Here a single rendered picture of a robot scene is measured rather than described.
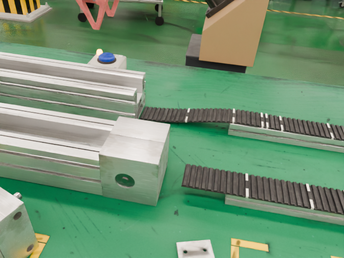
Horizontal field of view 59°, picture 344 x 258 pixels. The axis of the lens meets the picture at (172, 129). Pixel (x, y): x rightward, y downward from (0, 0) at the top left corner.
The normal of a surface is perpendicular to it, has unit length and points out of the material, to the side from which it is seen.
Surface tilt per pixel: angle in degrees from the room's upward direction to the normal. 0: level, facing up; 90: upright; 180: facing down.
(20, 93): 90
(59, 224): 0
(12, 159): 90
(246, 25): 90
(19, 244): 90
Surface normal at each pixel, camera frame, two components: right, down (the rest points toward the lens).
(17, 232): 0.86, 0.36
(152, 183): -0.18, 0.59
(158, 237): 0.07, -0.79
